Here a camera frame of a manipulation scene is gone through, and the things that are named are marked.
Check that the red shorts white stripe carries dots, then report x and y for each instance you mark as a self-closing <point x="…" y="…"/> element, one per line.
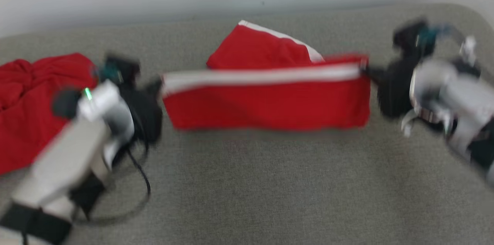
<point x="266" y="106"/>

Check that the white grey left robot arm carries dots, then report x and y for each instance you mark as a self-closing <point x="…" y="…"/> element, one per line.
<point x="65" y="164"/>

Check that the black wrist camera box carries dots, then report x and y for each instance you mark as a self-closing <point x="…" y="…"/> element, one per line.
<point x="413" y="38"/>
<point x="119" y="69"/>

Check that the red basketball jersey white trim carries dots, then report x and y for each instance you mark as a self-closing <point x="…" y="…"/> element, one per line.
<point x="31" y="102"/>

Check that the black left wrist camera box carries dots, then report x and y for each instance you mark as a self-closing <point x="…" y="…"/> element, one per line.
<point x="119" y="69"/>

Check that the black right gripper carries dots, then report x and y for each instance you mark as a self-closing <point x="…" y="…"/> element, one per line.
<point x="395" y="90"/>

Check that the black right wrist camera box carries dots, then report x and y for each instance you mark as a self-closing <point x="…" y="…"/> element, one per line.
<point x="413" y="38"/>

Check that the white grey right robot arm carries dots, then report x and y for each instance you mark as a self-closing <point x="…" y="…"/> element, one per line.
<point x="459" y="98"/>

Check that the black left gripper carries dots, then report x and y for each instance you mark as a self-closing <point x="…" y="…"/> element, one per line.
<point x="146" y="114"/>

